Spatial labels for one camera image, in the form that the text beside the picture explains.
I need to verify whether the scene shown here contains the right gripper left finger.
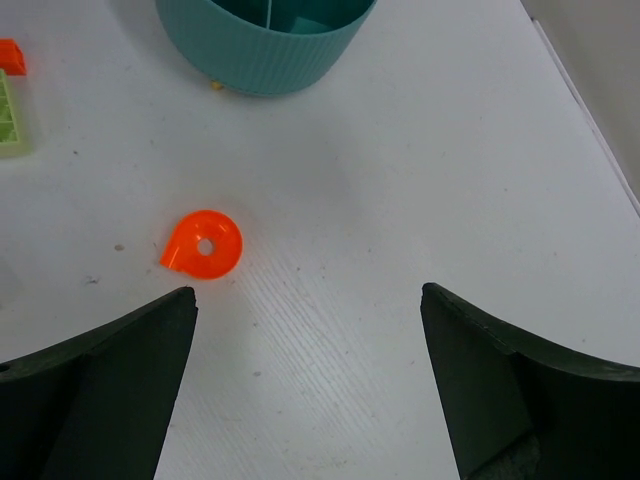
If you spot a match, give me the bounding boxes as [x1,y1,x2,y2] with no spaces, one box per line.
[1,287,198,479]

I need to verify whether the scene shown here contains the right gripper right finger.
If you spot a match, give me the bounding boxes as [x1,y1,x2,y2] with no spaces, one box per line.
[420,283,639,479]

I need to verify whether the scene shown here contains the orange round lego piece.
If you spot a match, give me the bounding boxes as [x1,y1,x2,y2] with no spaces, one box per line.
[159,210,243,280]

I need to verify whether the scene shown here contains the green lego brick left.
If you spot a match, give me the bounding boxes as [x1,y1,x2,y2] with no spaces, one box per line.
[1,70,39,160]

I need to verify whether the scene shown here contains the small orange lego piece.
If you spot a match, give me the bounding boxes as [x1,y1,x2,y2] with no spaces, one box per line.
[0,38,27,76]

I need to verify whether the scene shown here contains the teal round divided container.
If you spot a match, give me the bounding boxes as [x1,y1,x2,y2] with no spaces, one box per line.
[155,1,375,96]

